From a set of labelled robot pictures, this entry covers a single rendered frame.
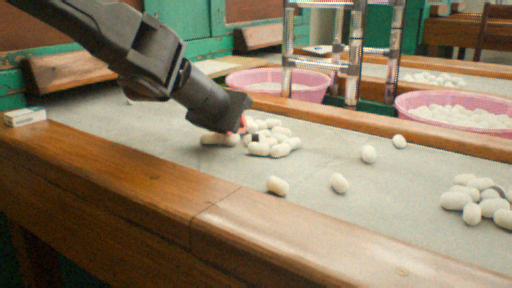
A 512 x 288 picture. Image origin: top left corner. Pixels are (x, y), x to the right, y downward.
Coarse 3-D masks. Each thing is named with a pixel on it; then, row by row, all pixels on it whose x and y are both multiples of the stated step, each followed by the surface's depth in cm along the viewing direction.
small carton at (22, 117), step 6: (30, 108) 74; (36, 108) 74; (6, 114) 70; (12, 114) 70; (18, 114) 70; (24, 114) 71; (30, 114) 71; (36, 114) 72; (42, 114) 73; (6, 120) 71; (12, 120) 69; (18, 120) 70; (24, 120) 71; (30, 120) 72; (36, 120) 73; (12, 126) 70
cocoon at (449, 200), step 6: (450, 192) 49; (456, 192) 49; (444, 198) 48; (450, 198) 48; (456, 198) 48; (462, 198) 48; (468, 198) 48; (444, 204) 48; (450, 204) 48; (456, 204) 48; (462, 204) 48
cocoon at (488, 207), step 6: (498, 198) 47; (480, 204) 47; (486, 204) 47; (492, 204) 46; (498, 204) 46; (504, 204) 46; (486, 210) 46; (492, 210) 46; (486, 216) 47; (492, 216) 46
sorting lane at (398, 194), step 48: (144, 144) 69; (192, 144) 69; (240, 144) 69; (336, 144) 69; (384, 144) 69; (288, 192) 53; (336, 192) 53; (384, 192) 53; (432, 192) 53; (432, 240) 43; (480, 240) 43
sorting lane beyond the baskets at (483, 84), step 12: (276, 60) 145; (372, 72) 126; (384, 72) 126; (408, 72) 126; (420, 72) 126; (432, 72) 126; (444, 84) 111; (456, 84) 111; (468, 84) 111; (480, 84) 111; (492, 84) 111; (504, 84) 111
